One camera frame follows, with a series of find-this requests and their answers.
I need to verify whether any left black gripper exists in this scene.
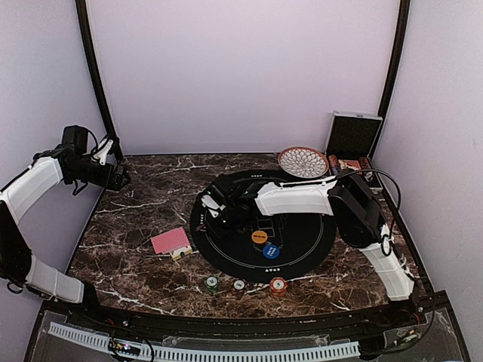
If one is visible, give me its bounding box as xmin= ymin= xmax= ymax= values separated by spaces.
xmin=68 ymin=157 xmax=130 ymax=192

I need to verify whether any orange big blind button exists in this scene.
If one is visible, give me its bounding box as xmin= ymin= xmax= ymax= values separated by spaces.
xmin=251 ymin=230 xmax=268 ymax=244

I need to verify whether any orange black poker chip stack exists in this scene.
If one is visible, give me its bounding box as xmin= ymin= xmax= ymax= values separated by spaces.
xmin=232 ymin=279 xmax=246 ymax=293

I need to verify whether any red poker chip stack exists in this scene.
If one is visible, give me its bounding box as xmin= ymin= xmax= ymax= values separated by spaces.
xmin=269 ymin=277 xmax=288 ymax=297

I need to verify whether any red triangular all-in marker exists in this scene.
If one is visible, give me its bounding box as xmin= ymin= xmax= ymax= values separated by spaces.
xmin=195 ymin=224 xmax=206 ymax=232

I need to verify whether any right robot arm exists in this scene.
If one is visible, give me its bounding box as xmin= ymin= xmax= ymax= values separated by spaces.
xmin=190 ymin=170 xmax=417 ymax=327

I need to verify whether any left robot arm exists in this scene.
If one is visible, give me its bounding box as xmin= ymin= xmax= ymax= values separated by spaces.
xmin=1 ymin=125 xmax=131 ymax=329

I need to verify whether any yellow playing card box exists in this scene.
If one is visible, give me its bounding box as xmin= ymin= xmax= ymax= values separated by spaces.
xmin=169 ymin=246 xmax=192 ymax=260

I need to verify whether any red-backed playing card deck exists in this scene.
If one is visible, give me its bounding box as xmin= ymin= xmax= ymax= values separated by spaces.
xmin=150 ymin=228 xmax=190 ymax=254

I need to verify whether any round black poker mat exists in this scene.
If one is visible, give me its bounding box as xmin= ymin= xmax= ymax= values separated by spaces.
xmin=190 ymin=170 xmax=337 ymax=284

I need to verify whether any blue small blind button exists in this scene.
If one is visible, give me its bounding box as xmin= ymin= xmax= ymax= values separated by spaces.
xmin=263 ymin=244 xmax=280 ymax=259

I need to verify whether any green poker chip stack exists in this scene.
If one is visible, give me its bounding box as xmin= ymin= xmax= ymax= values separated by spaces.
xmin=205 ymin=275 xmax=220 ymax=294

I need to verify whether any patterned ceramic plate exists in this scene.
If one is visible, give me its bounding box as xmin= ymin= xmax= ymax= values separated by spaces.
xmin=278 ymin=146 xmax=329 ymax=179

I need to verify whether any aluminium poker chip case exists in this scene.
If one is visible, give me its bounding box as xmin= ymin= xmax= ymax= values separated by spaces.
xmin=325 ymin=111 xmax=383 ymax=194

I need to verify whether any left black frame post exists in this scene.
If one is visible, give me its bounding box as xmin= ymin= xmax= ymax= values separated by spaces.
xmin=75 ymin=0 xmax=124 ymax=161

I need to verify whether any black frame post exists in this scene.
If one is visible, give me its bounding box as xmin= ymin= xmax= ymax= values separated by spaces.
xmin=75 ymin=0 xmax=124 ymax=161
xmin=377 ymin=0 xmax=411 ymax=119

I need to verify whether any white slotted cable duct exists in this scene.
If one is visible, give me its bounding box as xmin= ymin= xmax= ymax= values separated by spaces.
xmin=48 ymin=322 xmax=360 ymax=361

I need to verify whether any right black frame post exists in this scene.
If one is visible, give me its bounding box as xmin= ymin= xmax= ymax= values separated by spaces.
xmin=377 ymin=0 xmax=411 ymax=119

